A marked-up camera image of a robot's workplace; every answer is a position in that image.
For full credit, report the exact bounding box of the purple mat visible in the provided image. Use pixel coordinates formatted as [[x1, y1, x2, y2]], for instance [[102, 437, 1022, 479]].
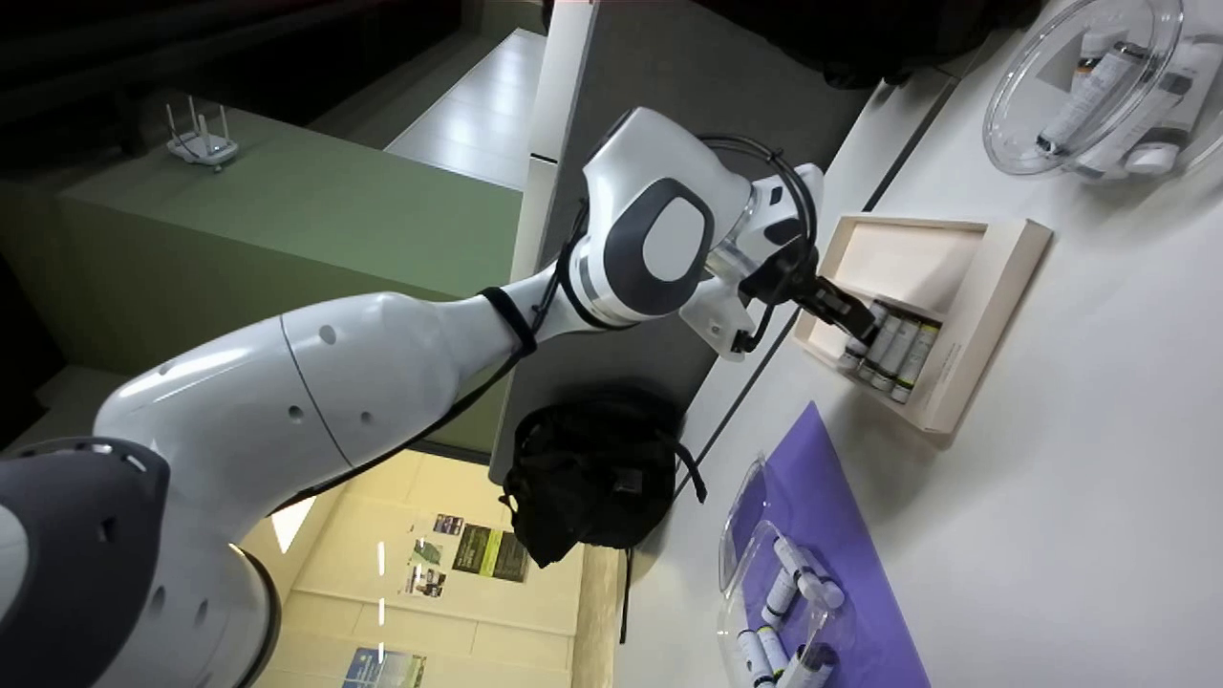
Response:
[[724, 400, 936, 688]]

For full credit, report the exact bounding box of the black backpack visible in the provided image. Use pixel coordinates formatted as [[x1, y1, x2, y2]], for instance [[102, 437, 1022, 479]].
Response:
[[496, 387, 710, 572]]

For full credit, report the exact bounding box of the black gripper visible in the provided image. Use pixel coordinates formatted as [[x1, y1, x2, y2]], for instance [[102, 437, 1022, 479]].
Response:
[[742, 232, 886, 349]]

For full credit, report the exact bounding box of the clear round plastic bowl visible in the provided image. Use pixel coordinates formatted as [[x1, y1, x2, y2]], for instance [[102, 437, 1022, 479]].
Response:
[[980, 0, 1223, 183]]

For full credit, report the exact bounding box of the blue printed poster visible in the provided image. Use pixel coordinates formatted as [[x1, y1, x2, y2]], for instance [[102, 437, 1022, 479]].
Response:
[[338, 643, 434, 688]]

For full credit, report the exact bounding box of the dark printed poster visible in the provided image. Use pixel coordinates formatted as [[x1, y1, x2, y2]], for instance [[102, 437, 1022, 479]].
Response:
[[404, 509, 534, 605]]

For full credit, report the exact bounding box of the light wooden tray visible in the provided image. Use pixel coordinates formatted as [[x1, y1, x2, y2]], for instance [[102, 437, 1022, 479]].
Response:
[[790, 209, 1059, 451]]

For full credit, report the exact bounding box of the green cabinet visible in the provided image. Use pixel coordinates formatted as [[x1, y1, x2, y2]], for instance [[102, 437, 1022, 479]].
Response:
[[54, 104, 528, 461]]

